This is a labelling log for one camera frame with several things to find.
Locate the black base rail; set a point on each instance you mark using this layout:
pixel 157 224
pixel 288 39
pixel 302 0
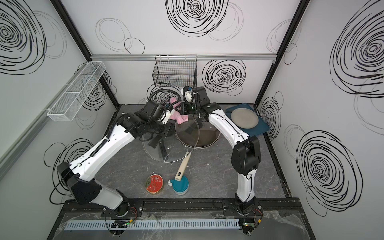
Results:
pixel 225 206

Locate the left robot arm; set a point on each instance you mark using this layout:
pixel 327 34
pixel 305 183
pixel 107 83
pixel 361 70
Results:
pixel 79 175

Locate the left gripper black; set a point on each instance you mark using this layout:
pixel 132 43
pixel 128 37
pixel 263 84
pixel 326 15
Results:
pixel 168 131

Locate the grey round plate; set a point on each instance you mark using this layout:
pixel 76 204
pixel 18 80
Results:
pixel 244 118

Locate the black wire basket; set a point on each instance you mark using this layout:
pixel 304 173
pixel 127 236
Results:
pixel 175 70

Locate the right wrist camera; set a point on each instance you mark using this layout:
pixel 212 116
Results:
pixel 188 96

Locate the teal lidded cup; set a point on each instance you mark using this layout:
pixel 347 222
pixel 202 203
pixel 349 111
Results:
pixel 180 187

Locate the pink cloth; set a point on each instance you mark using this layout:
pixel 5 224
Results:
pixel 175 115

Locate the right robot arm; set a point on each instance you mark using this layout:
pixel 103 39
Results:
pixel 246 154

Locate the white slotted cable duct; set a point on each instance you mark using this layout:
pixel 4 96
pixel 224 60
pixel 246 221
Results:
pixel 167 224

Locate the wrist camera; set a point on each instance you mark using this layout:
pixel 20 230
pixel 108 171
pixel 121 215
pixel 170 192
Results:
pixel 188 96
pixel 166 117

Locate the black frying pan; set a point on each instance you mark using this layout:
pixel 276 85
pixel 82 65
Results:
pixel 155 149

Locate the white mesh shelf basket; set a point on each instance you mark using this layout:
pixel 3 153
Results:
pixel 77 92

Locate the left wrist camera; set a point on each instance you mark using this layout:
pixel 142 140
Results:
pixel 166 117

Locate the glass pot lid black knob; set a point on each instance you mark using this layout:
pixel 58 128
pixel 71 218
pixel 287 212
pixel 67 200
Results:
pixel 171 144

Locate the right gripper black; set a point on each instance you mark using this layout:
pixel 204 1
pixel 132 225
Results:
pixel 184 105

